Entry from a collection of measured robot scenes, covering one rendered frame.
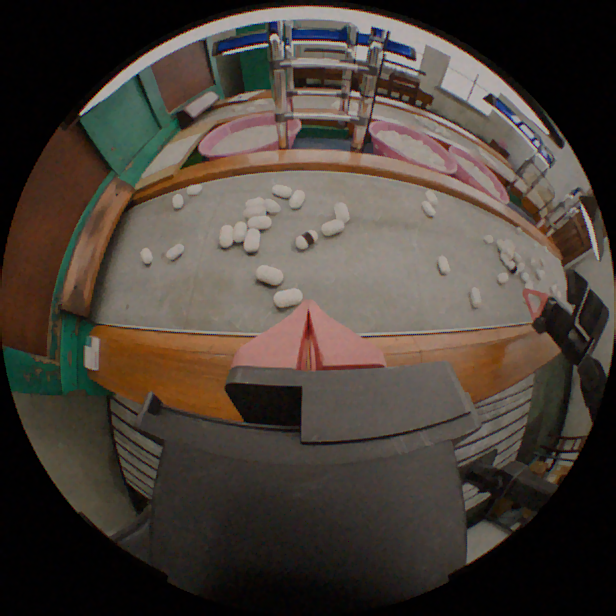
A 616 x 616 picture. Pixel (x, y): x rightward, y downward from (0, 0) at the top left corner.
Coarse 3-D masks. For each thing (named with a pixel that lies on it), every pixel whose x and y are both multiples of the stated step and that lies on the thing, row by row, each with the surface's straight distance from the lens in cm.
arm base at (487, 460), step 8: (480, 456) 60; (488, 456) 62; (464, 464) 55; (472, 464) 57; (480, 464) 57; (488, 464) 57; (464, 472) 56; (472, 472) 56; (480, 472) 55; (488, 472) 54; (464, 480) 58; (472, 480) 56; (480, 480) 54
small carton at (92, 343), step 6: (90, 336) 44; (90, 342) 43; (96, 342) 43; (90, 348) 43; (96, 348) 43; (90, 354) 43; (96, 354) 43; (90, 360) 43; (96, 360) 44; (90, 366) 43; (96, 366) 44
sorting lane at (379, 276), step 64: (256, 192) 37; (320, 192) 36; (384, 192) 39; (128, 256) 47; (192, 256) 33; (256, 256) 28; (320, 256) 27; (384, 256) 30; (448, 256) 37; (128, 320) 39; (192, 320) 29; (256, 320) 25; (384, 320) 26; (448, 320) 32; (512, 320) 49
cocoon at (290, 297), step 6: (294, 288) 24; (276, 294) 24; (282, 294) 23; (288, 294) 23; (294, 294) 23; (300, 294) 23; (276, 300) 23; (282, 300) 23; (288, 300) 23; (294, 300) 23; (300, 300) 24; (282, 306) 24
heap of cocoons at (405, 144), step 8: (384, 136) 67; (392, 136) 66; (400, 136) 70; (408, 136) 73; (392, 144) 60; (400, 144) 63; (408, 144) 66; (416, 144) 69; (384, 152) 55; (408, 152) 59; (416, 152) 62; (424, 152) 66; (432, 152) 70; (424, 160) 62; (432, 160) 63; (440, 160) 68; (440, 168) 62
